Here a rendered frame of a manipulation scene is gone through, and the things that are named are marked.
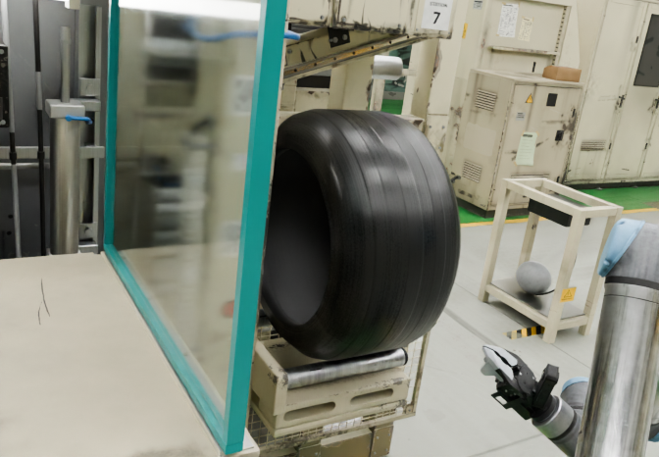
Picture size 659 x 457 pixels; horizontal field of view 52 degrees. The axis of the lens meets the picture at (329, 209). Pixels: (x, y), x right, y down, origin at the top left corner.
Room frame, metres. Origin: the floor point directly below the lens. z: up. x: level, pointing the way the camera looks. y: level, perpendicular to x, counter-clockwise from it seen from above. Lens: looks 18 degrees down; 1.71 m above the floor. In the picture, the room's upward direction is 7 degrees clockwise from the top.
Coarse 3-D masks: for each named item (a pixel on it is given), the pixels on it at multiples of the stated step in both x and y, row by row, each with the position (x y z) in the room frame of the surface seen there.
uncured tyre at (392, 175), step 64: (320, 128) 1.40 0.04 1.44; (384, 128) 1.43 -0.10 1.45; (320, 192) 1.78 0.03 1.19; (384, 192) 1.28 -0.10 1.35; (448, 192) 1.37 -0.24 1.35; (320, 256) 1.74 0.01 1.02; (384, 256) 1.23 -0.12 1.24; (448, 256) 1.31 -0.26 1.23; (320, 320) 1.28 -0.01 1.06; (384, 320) 1.25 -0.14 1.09
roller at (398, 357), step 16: (384, 352) 1.43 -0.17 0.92; (400, 352) 1.44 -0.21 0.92; (288, 368) 1.30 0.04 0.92; (304, 368) 1.31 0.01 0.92; (320, 368) 1.32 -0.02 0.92; (336, 368) 1.34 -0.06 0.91; (352, 368) 1.36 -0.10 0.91; (368, 368) 1.38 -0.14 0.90; (384, 368) 1.41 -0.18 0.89; (288, 384) 1.27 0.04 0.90; (304, 384) 1.30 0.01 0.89
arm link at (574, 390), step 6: (576, 378) 1.49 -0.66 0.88; (582, 378) 1.49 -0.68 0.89; (564, 384) 1.50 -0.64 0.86; (570, 384) 1.48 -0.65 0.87; (576, 384) 1.47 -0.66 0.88; (582, 384) 1.47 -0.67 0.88; (564, 390) 1.48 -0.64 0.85; (570, 390) 1.46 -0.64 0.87; (576, 390) 1.45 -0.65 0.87; (582, 390) 1.45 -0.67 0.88; (564, 396) 1.45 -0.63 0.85; (570, 396) 1.44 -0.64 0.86; (576, 396) 1.43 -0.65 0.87; (582, 396) 1.43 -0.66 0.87; (570, 402) 1.42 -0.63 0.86; (576, 402) 1.41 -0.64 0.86; (582, 402) 1.41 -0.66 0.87; (576, 408) 1.39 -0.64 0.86; (582, 408) 1.39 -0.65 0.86
